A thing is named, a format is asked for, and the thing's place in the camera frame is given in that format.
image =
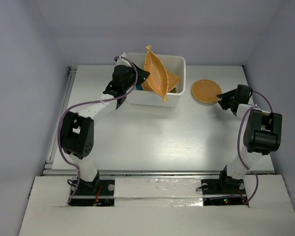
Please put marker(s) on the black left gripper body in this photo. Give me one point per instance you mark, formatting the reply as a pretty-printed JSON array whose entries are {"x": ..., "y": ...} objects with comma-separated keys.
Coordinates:
[{"x": 131, "y": 78}]

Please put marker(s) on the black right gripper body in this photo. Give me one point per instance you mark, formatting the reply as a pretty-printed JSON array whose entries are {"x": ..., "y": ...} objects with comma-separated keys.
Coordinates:
[{"x": 229, "y": 101}]

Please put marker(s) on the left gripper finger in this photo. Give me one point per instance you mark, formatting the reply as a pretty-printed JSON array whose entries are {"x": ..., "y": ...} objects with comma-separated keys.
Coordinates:
[
  {"x": 142, "y": 74},
  {"x": 140, "y": 81}
]

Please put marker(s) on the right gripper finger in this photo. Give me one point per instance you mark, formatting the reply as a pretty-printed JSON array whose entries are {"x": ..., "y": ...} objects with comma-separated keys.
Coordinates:
[
  {"x": 223, "y": 104},
  {"x": 227, "y": 95}
]

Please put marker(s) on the blue polka dot plate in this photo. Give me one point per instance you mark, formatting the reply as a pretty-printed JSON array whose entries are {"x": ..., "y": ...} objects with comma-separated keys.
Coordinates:
[{"x": 139, "y": 87}]

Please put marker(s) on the orange leaf-shaped woven tray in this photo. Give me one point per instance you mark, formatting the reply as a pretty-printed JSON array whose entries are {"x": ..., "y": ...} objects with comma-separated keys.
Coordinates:
[{"x": 156, "y": 68}]

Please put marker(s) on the round orange woven plate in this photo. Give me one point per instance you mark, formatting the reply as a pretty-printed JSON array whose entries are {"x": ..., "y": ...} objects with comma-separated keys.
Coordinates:
[{"x": 206, "y": 91}]

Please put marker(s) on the orange teardrop woven tray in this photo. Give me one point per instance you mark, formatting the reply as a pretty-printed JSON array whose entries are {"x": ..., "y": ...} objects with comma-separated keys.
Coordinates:
[{"x": 173, "y": 79}]

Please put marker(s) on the green-trimmed square bamboo tray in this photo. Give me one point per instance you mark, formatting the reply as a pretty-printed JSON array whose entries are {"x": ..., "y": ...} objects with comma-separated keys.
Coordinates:
[{"x": 173, "y": 90}]

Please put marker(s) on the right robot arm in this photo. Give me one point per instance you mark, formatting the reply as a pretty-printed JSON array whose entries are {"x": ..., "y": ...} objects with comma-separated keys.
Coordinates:
[{"x": 259, "y": 134}]

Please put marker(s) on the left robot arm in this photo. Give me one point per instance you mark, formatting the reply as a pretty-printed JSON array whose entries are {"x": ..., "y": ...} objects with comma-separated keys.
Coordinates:
[{"x": 75, "y": 135}]

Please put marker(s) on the aluminium front rail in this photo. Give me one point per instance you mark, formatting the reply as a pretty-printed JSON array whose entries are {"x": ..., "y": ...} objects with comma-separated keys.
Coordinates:
[{"x": 51, "y": 172}]

